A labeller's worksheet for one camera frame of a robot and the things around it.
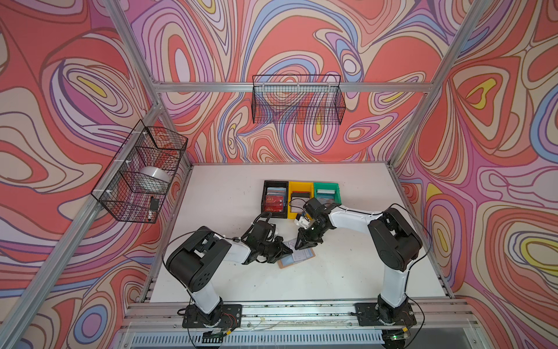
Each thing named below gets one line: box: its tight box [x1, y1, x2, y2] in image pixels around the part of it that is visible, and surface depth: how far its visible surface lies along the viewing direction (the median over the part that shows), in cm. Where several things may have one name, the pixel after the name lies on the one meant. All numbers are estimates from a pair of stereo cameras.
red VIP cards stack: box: [264, 186, 287, 213], surface depth 104 cm
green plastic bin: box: [313, 182, 343, 205], surface depth 103 cm
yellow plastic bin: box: [287, 181, 315, 219], surface depth 103 cm
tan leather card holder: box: [276, 247, 317, 270], surface depth 88 cm
